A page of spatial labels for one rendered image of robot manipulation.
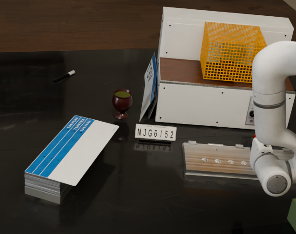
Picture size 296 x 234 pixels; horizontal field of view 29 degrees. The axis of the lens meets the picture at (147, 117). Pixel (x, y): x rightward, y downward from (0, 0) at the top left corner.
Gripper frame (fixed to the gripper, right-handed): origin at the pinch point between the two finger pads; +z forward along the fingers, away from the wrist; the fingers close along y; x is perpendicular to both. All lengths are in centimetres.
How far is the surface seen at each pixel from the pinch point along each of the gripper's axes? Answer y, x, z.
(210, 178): 16.5, -12.7, 7.1
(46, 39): -7, -88, 116
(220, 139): 11.7, -6.0, 34.7
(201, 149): 10.8, -15.4, 20.0
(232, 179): 16.6, -4.7, 7.1
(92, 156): 10, -56, 2
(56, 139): 8, -69, 11
